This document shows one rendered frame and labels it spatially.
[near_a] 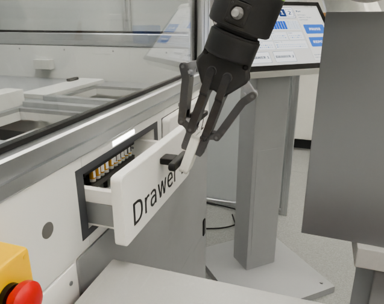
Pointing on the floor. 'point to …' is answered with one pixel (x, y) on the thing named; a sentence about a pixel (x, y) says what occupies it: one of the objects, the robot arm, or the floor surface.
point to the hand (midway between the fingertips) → (192, 152)
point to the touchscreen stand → (263, 205)
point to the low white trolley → (170, 289)
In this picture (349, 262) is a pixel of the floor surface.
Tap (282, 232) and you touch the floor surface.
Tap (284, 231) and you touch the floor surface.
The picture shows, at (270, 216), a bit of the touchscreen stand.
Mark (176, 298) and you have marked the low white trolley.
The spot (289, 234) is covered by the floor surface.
